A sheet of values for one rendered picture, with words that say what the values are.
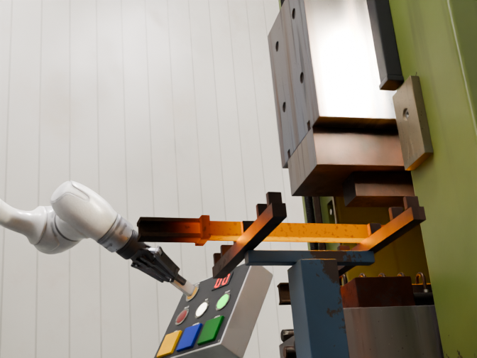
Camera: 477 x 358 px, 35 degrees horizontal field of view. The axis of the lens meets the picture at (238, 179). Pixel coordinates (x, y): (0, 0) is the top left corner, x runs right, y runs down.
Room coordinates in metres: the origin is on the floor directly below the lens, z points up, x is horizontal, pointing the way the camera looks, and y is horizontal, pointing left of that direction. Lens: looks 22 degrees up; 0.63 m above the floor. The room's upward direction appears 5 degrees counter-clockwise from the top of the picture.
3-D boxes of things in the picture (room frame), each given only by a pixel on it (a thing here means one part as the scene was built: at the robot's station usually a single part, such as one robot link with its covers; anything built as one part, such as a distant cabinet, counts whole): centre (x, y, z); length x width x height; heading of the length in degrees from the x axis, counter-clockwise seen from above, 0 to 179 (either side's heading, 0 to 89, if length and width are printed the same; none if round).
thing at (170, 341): (2.18, 0.23, 1.01); 0.07 x 0.05 x 0.07; 40
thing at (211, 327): (2.03, 0.11, 1.01); 0.07 x 0.05 x 0.07; 40
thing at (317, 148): (1.72, -0.35, 1.32); 0.42 x 0.20 x 0.10; 105
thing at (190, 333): (2.10, 0.17, 1.01); 0.07 x 0.05 x 0.07; 40
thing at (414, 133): (1.39, -0.36, 1.27); 0.09 x 0.02 x 0.17; 15
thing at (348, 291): (1.51, -0.26, 0.95); 0.12 x 0.09 x 0.07; 105
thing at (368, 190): (1.71, -0.40, 1.24); 0.30 x 0.07 x 0.06; 105
